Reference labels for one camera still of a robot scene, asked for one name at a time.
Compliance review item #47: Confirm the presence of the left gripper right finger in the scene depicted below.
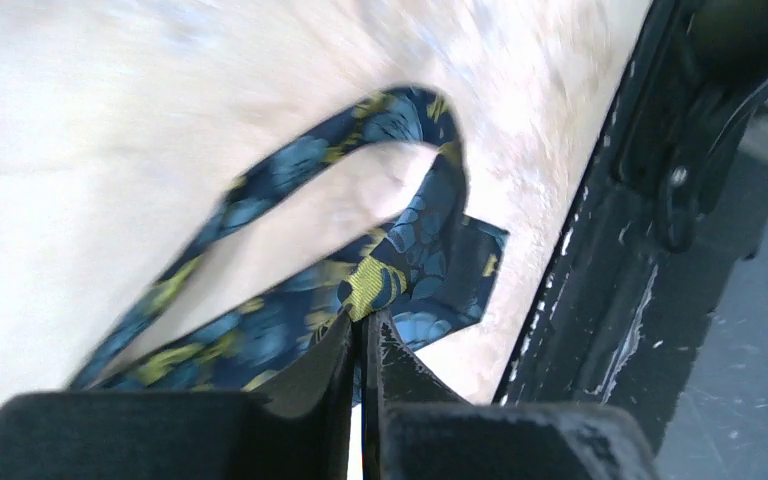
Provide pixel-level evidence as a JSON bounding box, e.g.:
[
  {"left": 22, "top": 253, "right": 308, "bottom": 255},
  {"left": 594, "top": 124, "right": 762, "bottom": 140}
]
[{"left": 360, "top": 311, "right": 658, "bottom": 479}]

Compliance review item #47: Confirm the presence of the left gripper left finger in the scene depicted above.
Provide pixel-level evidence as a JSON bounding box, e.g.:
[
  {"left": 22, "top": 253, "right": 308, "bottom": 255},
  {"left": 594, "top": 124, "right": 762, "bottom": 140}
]
[{"left": 0, "top": 320, "right": 356, "bottom": 479}]

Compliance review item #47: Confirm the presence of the blue floral necktie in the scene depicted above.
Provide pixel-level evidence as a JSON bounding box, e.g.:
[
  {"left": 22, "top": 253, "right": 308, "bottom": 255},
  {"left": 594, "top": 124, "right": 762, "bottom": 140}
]
[{"left": 69, "top": 85, "right": 508, "bottom": 391}]

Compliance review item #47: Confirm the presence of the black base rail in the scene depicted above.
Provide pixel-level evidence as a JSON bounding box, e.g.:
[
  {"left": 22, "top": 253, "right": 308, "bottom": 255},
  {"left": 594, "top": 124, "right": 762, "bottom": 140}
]
[{"left": 494, "top": 1, "right": 768, "bottom": 444}]

